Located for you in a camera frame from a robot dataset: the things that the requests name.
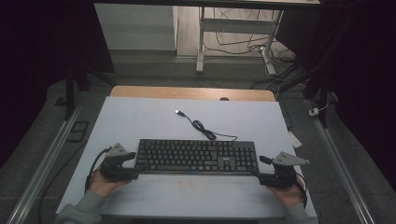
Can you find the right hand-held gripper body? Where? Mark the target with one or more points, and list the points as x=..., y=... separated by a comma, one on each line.
x=285, y=172

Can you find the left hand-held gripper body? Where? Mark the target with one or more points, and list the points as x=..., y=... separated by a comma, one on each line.
x=113, y=169

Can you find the black keyboard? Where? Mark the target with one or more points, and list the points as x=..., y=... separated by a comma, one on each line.
x=193, y=155

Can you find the person's left hand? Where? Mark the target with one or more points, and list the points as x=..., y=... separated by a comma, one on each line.
x=104, y=186

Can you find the white paper tag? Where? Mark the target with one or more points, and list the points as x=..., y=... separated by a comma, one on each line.
x=295, y=140

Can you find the white board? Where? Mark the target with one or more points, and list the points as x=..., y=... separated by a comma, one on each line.
x=155, y=121

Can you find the small white adapter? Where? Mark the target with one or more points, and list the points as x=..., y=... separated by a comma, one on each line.
x=313, y=112

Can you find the wooden table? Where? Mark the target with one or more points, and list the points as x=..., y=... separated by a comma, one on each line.
x=186, y=92

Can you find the black stand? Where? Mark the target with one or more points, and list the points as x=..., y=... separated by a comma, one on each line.
x=322, y=90
x=70, y=93

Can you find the dark curtain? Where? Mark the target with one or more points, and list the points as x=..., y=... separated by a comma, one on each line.
x=364, y=77
x=37, y=56

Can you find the grey cabinet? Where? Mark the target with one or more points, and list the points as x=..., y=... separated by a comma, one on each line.
x=134, y=28

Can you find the white-legged desk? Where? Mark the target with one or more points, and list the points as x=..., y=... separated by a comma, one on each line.
x=233, y=25

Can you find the aluminium rail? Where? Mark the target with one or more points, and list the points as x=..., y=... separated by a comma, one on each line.
x=339, y=161
x=46, y=161

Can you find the black floor frame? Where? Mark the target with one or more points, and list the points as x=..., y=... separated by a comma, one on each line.
x=70, y=132

